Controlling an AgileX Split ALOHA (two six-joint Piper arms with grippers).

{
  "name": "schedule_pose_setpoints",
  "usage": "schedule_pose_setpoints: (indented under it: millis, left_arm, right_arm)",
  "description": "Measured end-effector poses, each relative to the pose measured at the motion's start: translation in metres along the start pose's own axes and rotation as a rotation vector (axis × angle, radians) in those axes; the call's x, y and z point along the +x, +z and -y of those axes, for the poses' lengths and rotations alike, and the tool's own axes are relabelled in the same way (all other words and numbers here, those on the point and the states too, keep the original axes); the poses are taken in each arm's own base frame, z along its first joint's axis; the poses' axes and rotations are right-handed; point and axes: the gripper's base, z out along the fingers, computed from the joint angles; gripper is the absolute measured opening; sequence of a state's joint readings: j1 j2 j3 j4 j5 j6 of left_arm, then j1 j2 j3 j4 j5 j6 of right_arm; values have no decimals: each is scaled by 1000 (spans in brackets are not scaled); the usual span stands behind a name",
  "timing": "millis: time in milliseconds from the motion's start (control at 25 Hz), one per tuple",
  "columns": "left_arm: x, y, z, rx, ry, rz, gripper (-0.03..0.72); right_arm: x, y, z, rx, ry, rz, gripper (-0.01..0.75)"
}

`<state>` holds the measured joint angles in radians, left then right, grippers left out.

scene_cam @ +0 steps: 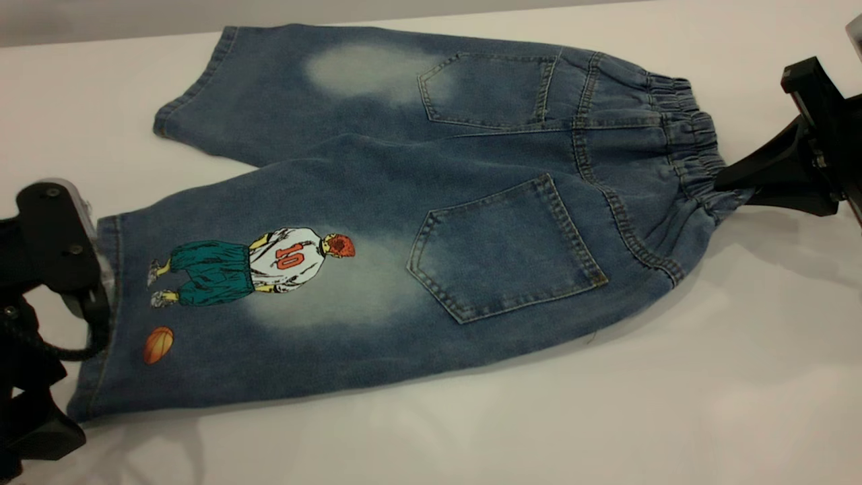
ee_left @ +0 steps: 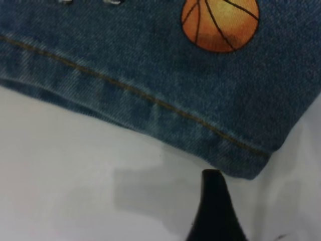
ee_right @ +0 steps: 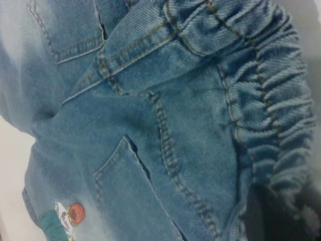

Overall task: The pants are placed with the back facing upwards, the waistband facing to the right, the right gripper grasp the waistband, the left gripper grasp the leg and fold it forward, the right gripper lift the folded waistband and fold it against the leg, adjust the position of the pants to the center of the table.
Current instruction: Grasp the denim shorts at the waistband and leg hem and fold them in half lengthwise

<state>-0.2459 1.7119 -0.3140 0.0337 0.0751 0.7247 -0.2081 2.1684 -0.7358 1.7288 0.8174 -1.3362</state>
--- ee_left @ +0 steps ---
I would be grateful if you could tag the blue denim shorts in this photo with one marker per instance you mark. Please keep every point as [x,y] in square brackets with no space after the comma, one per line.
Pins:
[125,62]

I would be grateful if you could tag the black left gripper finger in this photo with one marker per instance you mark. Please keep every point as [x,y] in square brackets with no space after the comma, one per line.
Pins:
[215,216]

